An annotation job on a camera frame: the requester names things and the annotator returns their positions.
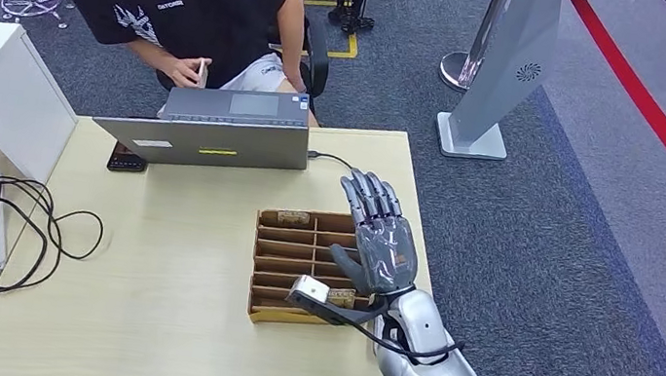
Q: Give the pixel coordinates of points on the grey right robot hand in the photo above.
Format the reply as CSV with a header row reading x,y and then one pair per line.
x,y
386,253

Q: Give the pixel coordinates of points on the person's right hand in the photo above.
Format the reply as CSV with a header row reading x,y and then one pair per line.
x,y
183,71

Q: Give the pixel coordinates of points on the pale ID card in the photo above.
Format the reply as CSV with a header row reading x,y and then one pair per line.
x,y
201,73

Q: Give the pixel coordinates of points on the person's right forearm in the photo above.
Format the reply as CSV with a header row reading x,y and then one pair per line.
x,y
152,59

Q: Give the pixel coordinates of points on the person's left forearm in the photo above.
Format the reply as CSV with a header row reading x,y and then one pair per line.
x,y
297,64

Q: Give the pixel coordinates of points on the brown room key card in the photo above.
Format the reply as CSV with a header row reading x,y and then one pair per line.
x,y
343,299
293,218

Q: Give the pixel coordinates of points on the cardboard card holder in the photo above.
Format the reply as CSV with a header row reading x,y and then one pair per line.
x,y
282,317

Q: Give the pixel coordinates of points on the grey laptop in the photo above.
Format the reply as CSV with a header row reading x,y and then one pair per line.
x,y
215,144

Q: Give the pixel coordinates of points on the black keypad device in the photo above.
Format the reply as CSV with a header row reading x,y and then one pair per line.
x,y
127,163

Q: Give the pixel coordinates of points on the white cabinet box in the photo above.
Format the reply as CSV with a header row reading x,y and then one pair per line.
x,y
13,102

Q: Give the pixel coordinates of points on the grey kiosk stand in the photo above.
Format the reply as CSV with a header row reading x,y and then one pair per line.
x,y
516,43

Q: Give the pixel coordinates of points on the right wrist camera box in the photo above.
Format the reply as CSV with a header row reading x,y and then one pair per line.
x,y
309,289

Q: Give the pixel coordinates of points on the chrome stanchion post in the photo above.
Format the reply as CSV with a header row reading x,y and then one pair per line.
x,y
454,70

